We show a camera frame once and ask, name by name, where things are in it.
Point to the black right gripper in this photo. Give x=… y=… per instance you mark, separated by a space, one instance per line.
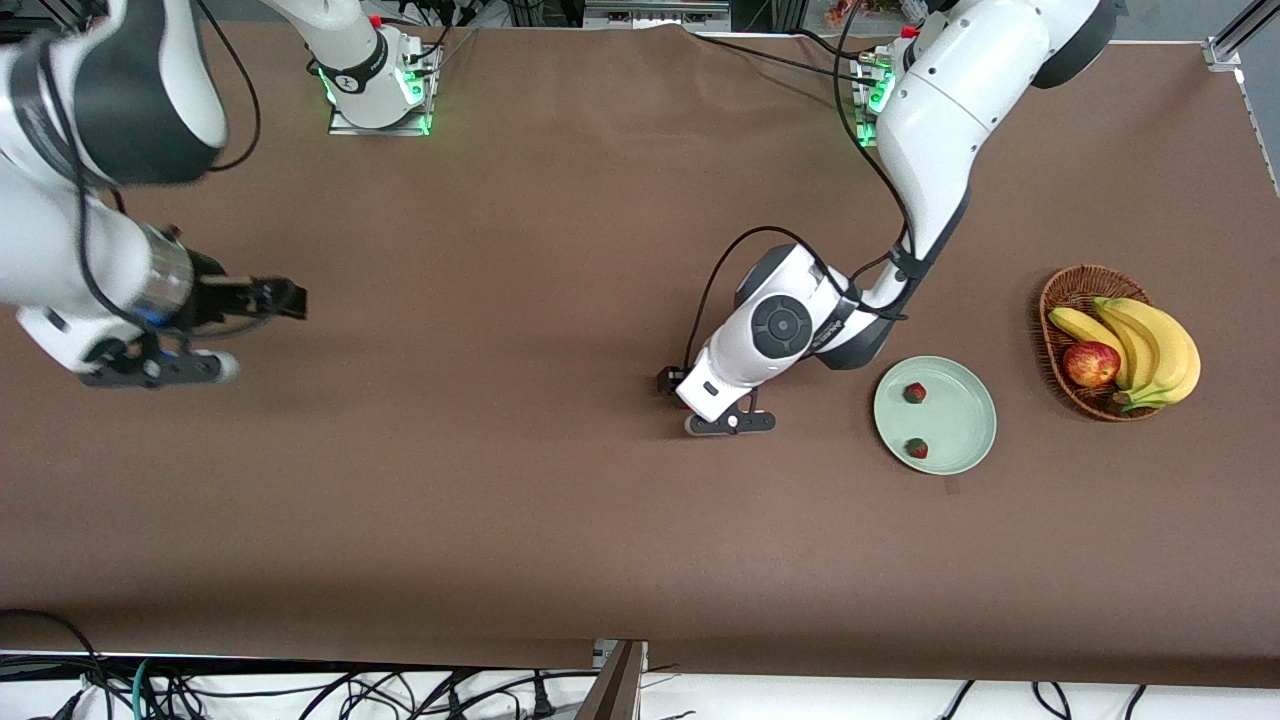
x=222 y=297

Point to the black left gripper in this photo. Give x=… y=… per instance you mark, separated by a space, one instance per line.
x=666 y=381

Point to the red strawberry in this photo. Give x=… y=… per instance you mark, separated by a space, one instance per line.
x=915 y=393
x=917 y=449

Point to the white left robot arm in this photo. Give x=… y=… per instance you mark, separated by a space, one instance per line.
x=950 y=100

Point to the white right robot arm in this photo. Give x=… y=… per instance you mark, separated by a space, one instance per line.
x=60 y=250

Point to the pale green round plate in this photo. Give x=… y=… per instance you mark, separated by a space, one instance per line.
x=955 y=420

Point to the brown table cover sheet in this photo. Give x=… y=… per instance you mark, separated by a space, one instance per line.
x=600 y=520

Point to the brown wicker basket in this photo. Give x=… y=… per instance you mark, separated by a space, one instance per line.
x=1078 y=288

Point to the red yellow apple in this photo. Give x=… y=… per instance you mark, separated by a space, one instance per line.
x=1090 y=365

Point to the yellow banana bunch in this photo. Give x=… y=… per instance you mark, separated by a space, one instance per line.
x=1165 y=350

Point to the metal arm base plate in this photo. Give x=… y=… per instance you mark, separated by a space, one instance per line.
x=380 y=128
x=868 y=100

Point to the grey metal rail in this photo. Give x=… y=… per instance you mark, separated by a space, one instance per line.
x=650 y=15

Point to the aluminium frame profile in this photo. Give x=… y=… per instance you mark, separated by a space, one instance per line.
x=1222 y=52

